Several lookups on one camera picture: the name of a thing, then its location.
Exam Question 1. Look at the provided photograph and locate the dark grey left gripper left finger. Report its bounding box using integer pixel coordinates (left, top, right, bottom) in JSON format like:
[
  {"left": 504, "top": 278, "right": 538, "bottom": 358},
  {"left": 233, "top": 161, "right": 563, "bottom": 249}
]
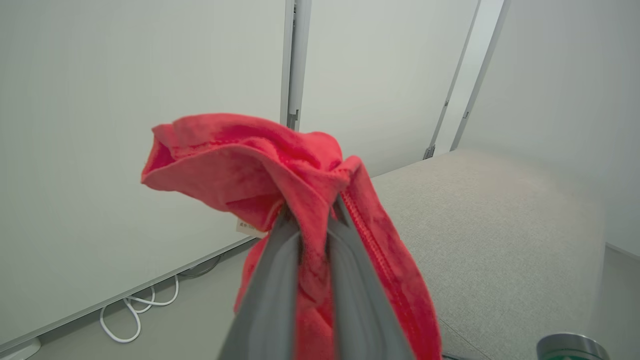
[{"left": 218, "top": 205, "right": 302, "bottom": 360}]

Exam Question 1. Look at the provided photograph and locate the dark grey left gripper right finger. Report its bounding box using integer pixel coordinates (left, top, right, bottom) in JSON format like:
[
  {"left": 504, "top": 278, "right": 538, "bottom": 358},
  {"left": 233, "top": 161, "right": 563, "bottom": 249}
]
[{"left": 326, "top": 195, "right": 416, "bottom": 360}]

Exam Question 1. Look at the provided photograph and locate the red fleece garment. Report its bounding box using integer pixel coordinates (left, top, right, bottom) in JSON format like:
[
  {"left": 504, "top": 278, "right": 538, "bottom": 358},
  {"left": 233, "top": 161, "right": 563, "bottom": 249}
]
[{"left": 141, "top": 113, "right": 443, "bottom": 360}]

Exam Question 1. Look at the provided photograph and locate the grey fabric sofa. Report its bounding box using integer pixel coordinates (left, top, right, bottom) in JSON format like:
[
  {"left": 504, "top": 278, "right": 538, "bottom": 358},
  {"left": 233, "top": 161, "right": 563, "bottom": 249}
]
[{"left": 371, "top": 148, "right": 608, "bottom": 360}]

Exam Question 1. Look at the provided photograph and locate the large white partition panel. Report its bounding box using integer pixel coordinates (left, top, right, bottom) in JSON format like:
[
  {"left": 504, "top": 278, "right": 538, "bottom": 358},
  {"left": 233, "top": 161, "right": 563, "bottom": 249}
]
[{"left": 0, "top": 0, "right": 293, "bottom": 353}]

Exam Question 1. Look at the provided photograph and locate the white power adapter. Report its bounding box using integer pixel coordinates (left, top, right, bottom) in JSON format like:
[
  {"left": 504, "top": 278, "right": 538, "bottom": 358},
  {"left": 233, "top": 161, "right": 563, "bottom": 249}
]
[{"left": 0, "top": 337, "right": 42, "bottom": 360}]

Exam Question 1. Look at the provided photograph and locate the thin dark cable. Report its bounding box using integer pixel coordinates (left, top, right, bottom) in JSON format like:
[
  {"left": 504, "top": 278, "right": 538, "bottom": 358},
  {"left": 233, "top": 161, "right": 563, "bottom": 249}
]
[{"left": 177, "top": 255, "right": 223, "bottom": 279}]

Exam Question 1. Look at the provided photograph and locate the white looped cable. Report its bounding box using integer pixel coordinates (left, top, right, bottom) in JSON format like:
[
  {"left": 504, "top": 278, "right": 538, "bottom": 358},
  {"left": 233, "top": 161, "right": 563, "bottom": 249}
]
[{"left": 99, "top": 274, "right": 180, "bottom": 344}]

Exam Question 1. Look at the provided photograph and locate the grey partition corner post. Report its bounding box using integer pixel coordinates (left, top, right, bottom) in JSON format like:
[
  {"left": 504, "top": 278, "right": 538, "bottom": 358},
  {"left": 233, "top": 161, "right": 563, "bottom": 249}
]
[{"left": 280, "top": 0, "right": 312, "bottom": 132}]

